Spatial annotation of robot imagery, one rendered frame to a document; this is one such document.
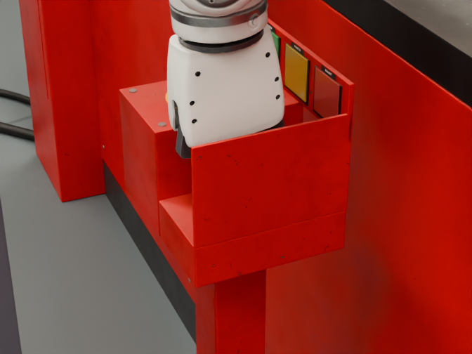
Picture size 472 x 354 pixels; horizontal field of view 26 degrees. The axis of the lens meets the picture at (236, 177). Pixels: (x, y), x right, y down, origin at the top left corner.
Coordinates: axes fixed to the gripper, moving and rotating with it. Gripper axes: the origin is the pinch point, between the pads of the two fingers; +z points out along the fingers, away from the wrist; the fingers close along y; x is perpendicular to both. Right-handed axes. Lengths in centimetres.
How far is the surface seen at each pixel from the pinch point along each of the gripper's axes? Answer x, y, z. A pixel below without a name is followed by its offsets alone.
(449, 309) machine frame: 12.4, -16.5, 14.2
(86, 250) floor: -100, -4, 75
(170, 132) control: -4.5, 4.4, -4.1
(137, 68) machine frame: -88, -18, 31
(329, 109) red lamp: 1.8, -9.5, -5.4
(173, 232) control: -0.4, 6.6, 4.3
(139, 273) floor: -87, -12, 75
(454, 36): 6.4, -20.1, -11.9
